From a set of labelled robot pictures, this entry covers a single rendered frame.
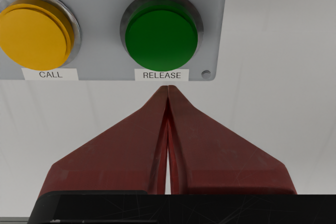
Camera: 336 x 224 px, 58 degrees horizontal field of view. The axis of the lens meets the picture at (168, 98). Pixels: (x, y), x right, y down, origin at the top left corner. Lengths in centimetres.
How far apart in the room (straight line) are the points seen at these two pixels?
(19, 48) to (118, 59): 5
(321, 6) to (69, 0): 22
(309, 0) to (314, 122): 15
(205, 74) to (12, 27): 11
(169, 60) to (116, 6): 4
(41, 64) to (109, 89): 15
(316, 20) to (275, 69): 6
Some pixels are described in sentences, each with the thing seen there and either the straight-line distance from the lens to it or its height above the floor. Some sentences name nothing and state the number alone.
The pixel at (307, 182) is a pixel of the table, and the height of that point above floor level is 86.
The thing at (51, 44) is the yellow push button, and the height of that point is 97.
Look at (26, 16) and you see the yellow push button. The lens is 18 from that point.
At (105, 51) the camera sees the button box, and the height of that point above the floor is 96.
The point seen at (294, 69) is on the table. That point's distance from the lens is 34.
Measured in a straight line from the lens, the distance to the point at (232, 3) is 28.
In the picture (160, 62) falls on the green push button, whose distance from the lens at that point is 17.
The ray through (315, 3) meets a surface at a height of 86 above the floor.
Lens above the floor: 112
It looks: 53 degrees down
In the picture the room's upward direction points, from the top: 180 degrees clockwise
